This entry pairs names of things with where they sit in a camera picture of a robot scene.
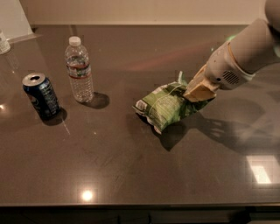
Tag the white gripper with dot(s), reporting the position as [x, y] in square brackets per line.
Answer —
[223, 69]

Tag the blue soda can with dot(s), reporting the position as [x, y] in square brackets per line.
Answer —
[41, 94]

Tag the green jalapeno chip bag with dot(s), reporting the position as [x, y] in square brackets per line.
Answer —
[166, 105]

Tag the clear plastic water bottle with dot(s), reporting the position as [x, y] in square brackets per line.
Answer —
[79, 70]

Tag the white container at left edge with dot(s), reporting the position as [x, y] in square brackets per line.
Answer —
[4, 44]

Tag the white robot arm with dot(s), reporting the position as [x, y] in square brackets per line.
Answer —
[238, 60]

